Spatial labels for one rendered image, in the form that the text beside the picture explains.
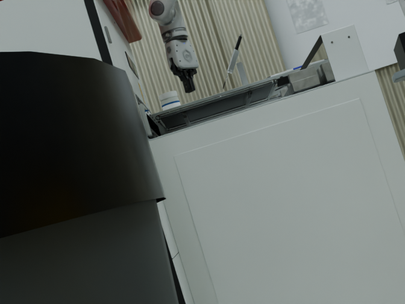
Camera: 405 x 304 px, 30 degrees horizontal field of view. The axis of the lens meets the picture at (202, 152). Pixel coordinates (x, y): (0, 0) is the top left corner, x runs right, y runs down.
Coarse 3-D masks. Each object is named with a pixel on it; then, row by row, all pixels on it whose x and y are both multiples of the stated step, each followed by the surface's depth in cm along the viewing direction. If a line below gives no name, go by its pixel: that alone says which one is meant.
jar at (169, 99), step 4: (168, 92) 283; (172, 92) 284; (176, 92) 285; (160, 96) 284; (164, 96) 283; (168, 96) 283; (172, 96) 284; (176, 96) 285; (160, 100) 285; (164, 100) 283; (168, 100) 283; (172, 100) 283; (176, 100) 284; (164, 104) 284; (168, 104) 283; (172, 104) 283; (176, 104) 283; (180, 104) 286; (164, 108) 284; (168, 108) 283
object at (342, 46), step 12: (324, 36) 203; (336, 36) 203; (348, 36) 203; (336, 48) 203; (348, 48) 203; (360, 48) 202; (336, 60) 202; (348, 60) 202; (360, 60) 202; (336, 72) 202; (348, 72) 202; (360, 72) 202
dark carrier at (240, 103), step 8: (264, 88) 225; (240, 96) 226; (256, 96) 238; (264, 96) 245; (208, 104) 223; (216, 104) 229; (224, 104) 235; (232, 104) 241; (240, 104) 248; (192, 112) 230; (200, 112) 235; (208, 112) 242; (216, 112) 249; (168, 120) 230; (176, 120) 236; (192, 120) 250
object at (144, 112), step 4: (140, 104) 214; (140, 108) 214; (144, 108) 216; (140, 112) 214; (144, 112) 214; (148, 112) 229; (144, 116) 214; (148, 116) 226; (152, 116) 244; (144, 120) 213; (148, 120) 234; (152, 120) 238; (144, 124) 213; (148, 124) 213; (152, 124) 248; (156, 124) 251; (148, 128) 213; (156, 128) 257; (148, 132) 213; (152, 132) 218; (156, 132) 257; (148, 136) 214; (152, 136) 218; (156, 136) 230
